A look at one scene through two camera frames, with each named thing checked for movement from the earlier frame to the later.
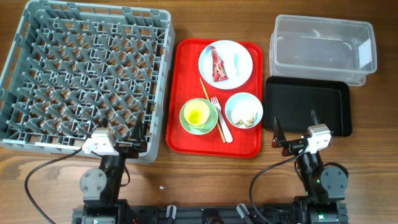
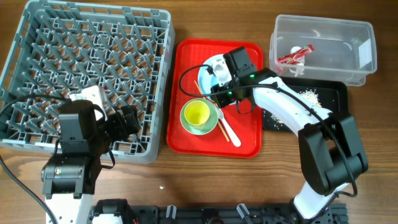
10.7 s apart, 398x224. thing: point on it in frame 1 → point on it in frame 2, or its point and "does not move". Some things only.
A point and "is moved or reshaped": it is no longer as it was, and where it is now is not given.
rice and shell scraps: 240,122 → 310,94
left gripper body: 130,152 → 115,128
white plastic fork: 226,132 is moved or reshaped
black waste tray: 291,101 does not move
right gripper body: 293,147 → 226,98
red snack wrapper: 219,72 is moved or reshaped
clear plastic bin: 322,48 does not move
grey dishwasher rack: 74,69 does not move
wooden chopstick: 208,98 is moved or reshaped
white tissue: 236,64 is moved or reshaped
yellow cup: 196,112 does not move
